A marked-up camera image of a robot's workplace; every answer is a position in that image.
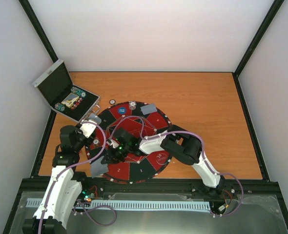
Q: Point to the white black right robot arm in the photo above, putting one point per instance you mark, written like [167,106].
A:
[187,147]

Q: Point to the blue orange ten chip stack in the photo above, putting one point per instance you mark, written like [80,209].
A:
[132,105]

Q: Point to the single hundred chip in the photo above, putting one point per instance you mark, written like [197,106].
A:
[112,101]

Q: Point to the clear dealer button disc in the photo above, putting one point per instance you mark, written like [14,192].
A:
[161,158]

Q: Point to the aluminium poker chip case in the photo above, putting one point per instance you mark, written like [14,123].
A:
[55,85]

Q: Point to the blue playing card deck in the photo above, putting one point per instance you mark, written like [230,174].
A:
[95,119]

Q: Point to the brown black hundred chip stack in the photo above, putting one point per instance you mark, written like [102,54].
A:
[96,141]

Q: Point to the card box in case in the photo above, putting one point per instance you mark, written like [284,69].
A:
[70,100]

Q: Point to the dealt card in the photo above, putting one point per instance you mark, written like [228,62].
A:
[98,169]
[148,109]

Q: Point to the round red black poker mat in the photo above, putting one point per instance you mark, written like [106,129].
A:
[135,169]

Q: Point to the red dice row in case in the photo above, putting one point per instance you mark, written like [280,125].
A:
[76,104]

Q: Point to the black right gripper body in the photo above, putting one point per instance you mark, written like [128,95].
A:
[118,155]

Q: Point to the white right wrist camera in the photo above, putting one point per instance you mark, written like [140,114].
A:
[112,143]

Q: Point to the blue small blind button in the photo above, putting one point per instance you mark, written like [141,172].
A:
[122,110]

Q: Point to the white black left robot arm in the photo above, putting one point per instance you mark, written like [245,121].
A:
[65,185]

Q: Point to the black frame rail front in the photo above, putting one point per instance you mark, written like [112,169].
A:
[189,187]

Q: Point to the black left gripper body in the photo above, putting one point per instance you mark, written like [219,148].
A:
[79,144]

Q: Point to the light blue slotted cable duct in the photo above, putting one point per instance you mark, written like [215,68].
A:
[136,205]

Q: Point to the poker chip row in case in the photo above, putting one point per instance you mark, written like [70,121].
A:
[81,93]

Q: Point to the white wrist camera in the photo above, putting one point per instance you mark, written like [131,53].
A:
[87,128]
[112,143]

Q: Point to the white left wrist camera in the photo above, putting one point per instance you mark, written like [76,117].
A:
[87,128]

